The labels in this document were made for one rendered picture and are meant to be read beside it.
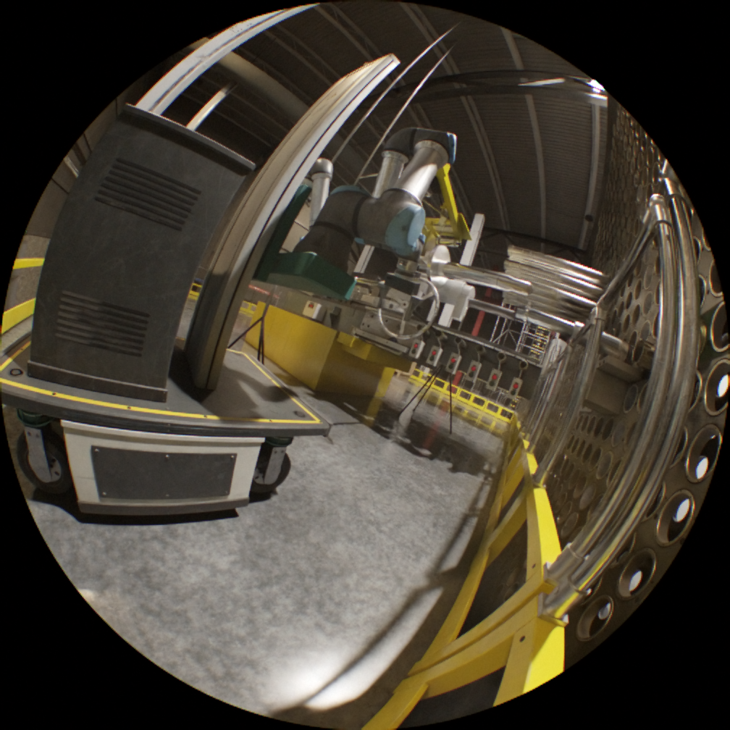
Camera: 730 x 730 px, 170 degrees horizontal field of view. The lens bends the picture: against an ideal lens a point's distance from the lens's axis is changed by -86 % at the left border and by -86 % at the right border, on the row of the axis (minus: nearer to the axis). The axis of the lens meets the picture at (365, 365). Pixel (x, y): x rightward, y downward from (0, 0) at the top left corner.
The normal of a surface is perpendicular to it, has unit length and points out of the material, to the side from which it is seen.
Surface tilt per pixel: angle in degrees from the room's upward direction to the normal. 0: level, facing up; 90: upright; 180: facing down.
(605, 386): 90
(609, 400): 90
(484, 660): 90
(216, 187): 90
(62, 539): 0
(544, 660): 0
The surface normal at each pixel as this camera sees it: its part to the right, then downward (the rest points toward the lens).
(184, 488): 0.71, 0.34
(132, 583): 0.37, -0.92
